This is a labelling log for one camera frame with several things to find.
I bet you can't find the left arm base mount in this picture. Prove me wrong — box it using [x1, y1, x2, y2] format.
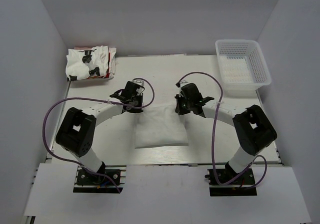
[73, 166, 127, 194]

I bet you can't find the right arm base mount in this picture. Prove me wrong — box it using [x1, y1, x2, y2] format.
[204, 169, 257, 197]

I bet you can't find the white plastic mesh basket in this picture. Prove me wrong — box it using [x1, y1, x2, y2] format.
[215, 39, 272, 92]

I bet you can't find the white graphic t-shirt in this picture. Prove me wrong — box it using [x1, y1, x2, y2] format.
[134, 104, 189, 149]

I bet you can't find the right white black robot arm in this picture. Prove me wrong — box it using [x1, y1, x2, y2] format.
[175, 82, 278, 184]

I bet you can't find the folded white robot-print t-shirt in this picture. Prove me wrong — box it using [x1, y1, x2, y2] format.
[65, 46, 111, 81]

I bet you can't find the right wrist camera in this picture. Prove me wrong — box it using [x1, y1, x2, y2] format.
[175, 82, 181, 88]

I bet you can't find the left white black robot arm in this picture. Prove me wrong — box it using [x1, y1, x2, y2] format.
[55, 80, 145, 184]

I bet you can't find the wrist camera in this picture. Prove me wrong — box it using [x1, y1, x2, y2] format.
[175, 82, 181, 88]
[132, 79, 145, 95]

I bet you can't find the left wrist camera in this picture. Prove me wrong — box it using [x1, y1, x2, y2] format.
[132, 79, 145, 95]

